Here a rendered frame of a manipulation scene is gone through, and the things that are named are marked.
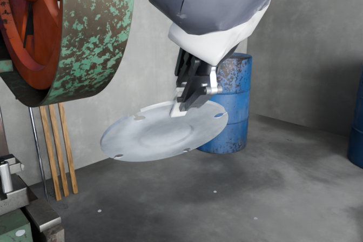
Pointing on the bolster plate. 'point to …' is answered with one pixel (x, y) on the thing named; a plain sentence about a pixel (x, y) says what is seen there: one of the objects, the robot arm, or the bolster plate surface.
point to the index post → (5, 177)
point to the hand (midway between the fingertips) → (180, 102)
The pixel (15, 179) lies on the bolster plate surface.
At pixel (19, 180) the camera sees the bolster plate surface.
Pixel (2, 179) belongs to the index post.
